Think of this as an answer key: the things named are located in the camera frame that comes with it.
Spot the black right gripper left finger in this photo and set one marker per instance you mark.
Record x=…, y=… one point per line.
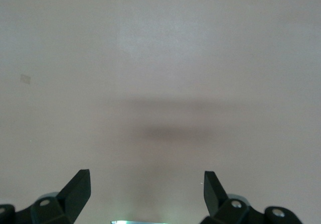
x=72, y=199

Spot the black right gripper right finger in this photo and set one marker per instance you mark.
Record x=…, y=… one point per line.
x=213, y=196

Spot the small brown tape mark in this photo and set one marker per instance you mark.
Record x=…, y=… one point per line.
x=25, y=79

